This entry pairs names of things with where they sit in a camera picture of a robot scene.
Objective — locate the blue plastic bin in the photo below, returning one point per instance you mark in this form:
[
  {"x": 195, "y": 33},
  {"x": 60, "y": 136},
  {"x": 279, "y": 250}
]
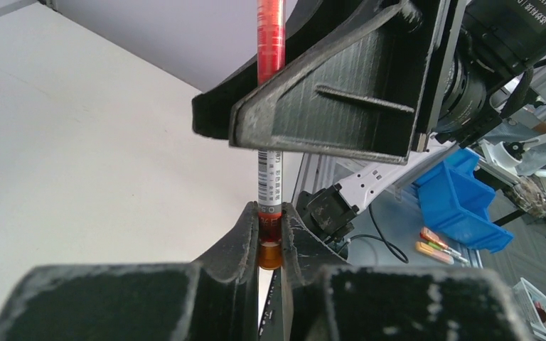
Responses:
[{"x": 454, "y": 203}]

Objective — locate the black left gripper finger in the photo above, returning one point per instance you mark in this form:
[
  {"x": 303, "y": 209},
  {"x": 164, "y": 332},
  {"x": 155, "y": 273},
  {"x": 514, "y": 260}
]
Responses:
[
  {"x": 214, "y": 297},
  {"x": 325, "y": 298}
]

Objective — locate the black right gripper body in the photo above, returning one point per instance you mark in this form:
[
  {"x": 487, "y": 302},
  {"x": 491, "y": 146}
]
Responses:
[{"x": 481, "y": 65}]

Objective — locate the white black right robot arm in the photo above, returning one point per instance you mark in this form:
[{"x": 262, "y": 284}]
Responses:
[{"x": 280, "y": 40}]

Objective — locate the orange pen cap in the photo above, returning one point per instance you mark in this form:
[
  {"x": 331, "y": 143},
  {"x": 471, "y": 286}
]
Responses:
[{"x": 270, "y": 244}]

